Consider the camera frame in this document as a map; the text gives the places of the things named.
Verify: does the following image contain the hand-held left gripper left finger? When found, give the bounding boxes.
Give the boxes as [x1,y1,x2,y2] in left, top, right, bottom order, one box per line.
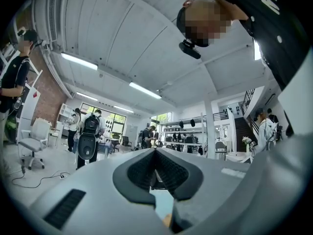
[112,147,157,209]

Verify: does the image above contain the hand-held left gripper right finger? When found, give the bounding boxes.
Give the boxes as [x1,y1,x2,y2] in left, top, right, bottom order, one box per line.
[156,147,203,234]

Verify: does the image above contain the metal storage shelf rack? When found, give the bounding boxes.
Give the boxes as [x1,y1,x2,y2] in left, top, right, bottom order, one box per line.
[160,113,208,157]

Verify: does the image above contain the white column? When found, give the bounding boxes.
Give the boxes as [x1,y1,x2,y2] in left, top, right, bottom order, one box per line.
[203,93,216,159]

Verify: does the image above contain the vase with flowers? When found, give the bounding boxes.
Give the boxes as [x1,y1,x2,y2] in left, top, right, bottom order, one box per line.
[242,136,253,154]

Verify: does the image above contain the dark staircase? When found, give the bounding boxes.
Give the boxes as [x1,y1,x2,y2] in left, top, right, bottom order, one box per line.
[234,116,258,152]

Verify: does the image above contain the long ceiling light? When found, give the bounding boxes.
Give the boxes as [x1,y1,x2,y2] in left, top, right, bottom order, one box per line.
[129,81,162,100]
[76,92,99,102]
[60,52,99,71]
[113,105,134,114]

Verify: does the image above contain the white cabinet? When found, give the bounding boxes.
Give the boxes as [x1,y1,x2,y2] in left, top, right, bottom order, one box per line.
[58,103,74,125]

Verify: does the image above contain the white office chair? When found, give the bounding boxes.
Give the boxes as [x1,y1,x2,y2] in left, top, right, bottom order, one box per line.
[18,117,50,170]

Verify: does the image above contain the person's head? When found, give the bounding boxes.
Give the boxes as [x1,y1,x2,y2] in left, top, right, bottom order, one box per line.
[176,0,249,47]

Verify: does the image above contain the person's black shirt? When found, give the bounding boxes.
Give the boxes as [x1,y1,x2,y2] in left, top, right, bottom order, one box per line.
[212,0,310,91]

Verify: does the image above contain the ceiling air conditioner unit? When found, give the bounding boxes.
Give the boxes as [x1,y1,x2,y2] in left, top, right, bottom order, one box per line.
[33,0,60,44]

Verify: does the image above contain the black floor cable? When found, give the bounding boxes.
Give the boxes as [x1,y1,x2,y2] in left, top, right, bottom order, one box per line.
[11,169,71,188]

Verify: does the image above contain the black head-worn camera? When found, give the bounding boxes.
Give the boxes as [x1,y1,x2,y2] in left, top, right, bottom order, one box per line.
[178,39,202,60]

